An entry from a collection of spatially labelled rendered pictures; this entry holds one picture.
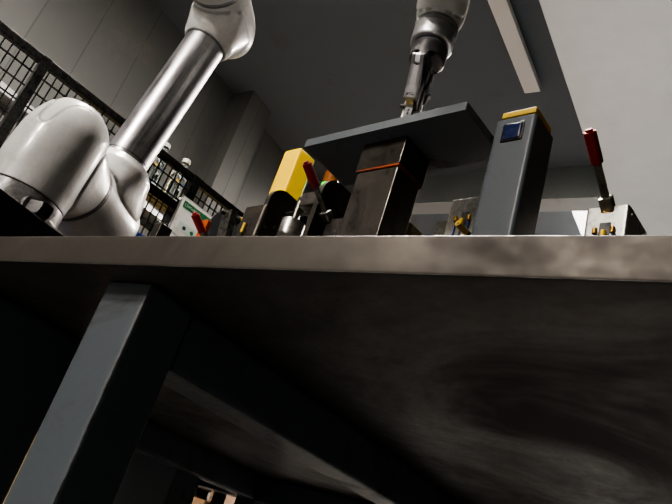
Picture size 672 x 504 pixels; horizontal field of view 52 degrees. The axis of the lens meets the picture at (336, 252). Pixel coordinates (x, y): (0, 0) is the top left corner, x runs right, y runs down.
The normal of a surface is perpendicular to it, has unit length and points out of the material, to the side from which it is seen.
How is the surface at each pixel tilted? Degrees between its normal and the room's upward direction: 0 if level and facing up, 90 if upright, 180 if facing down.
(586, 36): 180
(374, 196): 90
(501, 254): 90
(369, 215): 90
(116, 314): 90
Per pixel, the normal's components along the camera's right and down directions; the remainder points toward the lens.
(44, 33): 0.84, 0.01
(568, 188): -0.47, -0.51
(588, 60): -0.29, 0.86
